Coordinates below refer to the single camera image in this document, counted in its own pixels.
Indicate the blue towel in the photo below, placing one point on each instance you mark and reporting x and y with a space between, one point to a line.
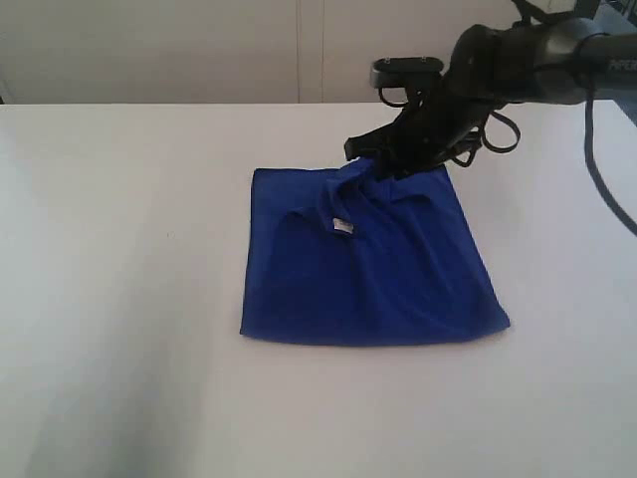
339 257

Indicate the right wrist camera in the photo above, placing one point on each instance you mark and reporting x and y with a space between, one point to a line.
418 73

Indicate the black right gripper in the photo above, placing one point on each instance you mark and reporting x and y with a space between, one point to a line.
421 139

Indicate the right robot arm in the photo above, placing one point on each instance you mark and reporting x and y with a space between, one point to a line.
564 63

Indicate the black window frame post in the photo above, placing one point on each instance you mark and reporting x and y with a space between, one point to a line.
585 8

